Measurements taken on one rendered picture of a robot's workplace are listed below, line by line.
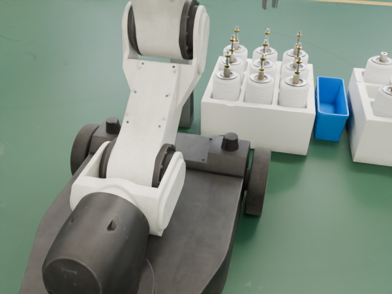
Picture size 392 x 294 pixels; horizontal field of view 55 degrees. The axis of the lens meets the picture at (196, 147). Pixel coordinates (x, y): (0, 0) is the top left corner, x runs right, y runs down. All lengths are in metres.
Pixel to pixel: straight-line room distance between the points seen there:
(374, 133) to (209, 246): 0.74
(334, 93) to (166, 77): 1.00
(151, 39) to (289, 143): 0.69
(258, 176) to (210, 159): 0.14
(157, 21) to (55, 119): 0.89
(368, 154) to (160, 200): 0.88
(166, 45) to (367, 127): 0.75
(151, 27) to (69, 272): 0.54
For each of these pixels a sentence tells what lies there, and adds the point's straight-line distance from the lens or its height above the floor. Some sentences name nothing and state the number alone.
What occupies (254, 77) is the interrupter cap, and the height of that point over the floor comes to 0.25.
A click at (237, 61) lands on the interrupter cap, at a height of 0.25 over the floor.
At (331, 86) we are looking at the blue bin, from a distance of 1.72.
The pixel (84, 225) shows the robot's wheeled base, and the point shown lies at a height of 0.36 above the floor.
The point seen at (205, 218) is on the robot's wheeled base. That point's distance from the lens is 0.92.
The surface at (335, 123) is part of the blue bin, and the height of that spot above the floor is 0.08.
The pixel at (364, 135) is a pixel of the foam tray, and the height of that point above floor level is 0.12.
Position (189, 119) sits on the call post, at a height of 0.04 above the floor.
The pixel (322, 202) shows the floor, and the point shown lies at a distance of 1.25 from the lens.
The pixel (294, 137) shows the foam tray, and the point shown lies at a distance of 1.37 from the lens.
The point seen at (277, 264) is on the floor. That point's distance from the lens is 1.07.
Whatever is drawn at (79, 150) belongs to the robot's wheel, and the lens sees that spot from 1.16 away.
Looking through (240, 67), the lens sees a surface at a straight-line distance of 1.43.
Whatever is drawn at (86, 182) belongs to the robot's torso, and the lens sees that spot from 0.79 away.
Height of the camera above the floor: 0.85
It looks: 37 degrees down
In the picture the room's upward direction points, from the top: straight up
